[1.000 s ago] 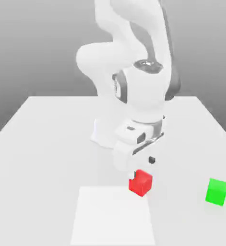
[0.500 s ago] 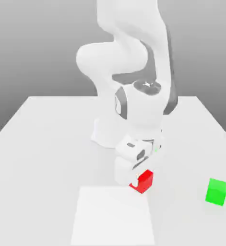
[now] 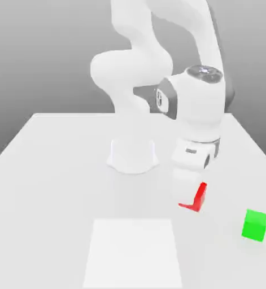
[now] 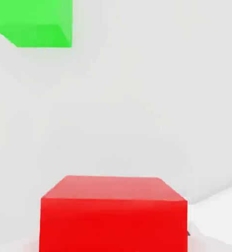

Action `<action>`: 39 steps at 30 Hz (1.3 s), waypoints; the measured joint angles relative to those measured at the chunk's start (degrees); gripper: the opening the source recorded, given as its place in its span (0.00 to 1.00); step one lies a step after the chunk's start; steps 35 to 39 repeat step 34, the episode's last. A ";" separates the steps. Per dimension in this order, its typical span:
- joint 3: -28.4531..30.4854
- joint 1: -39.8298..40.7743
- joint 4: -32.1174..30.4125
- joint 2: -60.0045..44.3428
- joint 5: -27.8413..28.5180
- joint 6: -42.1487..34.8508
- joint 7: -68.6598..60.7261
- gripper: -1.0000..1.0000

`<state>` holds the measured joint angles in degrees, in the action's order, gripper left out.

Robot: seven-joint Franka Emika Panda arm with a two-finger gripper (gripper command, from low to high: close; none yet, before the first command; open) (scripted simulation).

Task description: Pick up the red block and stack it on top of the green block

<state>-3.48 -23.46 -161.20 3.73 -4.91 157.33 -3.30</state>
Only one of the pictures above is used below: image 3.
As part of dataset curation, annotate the small red cube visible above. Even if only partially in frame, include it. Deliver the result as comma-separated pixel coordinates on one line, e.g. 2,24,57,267
178,182,208,213

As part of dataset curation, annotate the small green cube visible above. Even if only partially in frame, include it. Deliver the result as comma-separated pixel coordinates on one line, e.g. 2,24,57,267
241,208,266,243

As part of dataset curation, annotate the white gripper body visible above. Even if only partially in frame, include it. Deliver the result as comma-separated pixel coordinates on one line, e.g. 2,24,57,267
172,168,203,205

